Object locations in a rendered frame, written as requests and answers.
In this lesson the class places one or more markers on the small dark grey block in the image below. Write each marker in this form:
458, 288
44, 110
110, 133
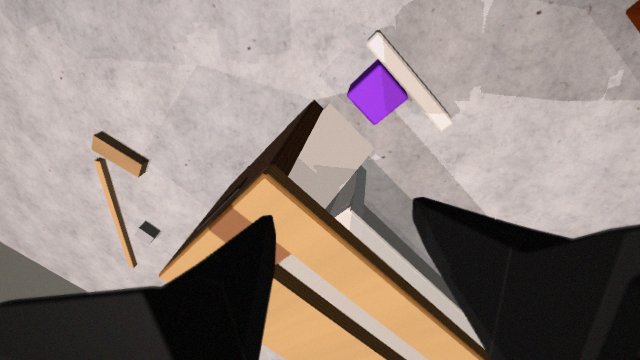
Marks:
147, 232

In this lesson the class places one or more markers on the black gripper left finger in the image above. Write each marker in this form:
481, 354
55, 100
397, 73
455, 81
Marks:
216, 310

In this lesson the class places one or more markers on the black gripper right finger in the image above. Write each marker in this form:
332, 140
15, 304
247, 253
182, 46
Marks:
528, 294

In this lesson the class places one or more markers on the purple cube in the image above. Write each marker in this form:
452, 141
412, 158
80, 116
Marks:
376, 92

